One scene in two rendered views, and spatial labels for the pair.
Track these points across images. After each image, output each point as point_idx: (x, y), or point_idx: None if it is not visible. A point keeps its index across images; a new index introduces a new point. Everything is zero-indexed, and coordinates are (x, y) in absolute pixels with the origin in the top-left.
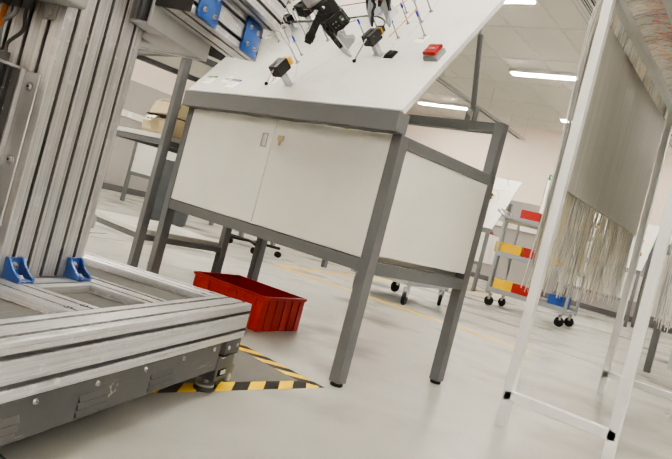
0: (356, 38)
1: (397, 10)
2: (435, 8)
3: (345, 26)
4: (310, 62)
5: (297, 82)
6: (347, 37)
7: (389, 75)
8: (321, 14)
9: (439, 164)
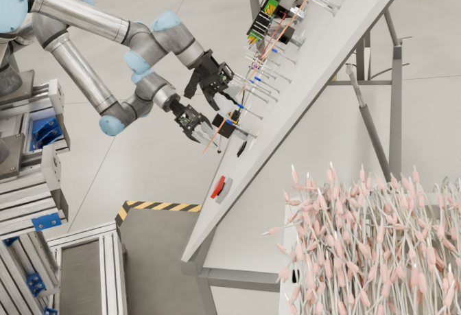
0: (274, 83)
1: (231, 103)
2: (294, 77)
3: (188, 129)
4: (257, 100)
5: (239, 130)
6: (197, 136)
7: None
8: (174, 114)
9: (269, 291)
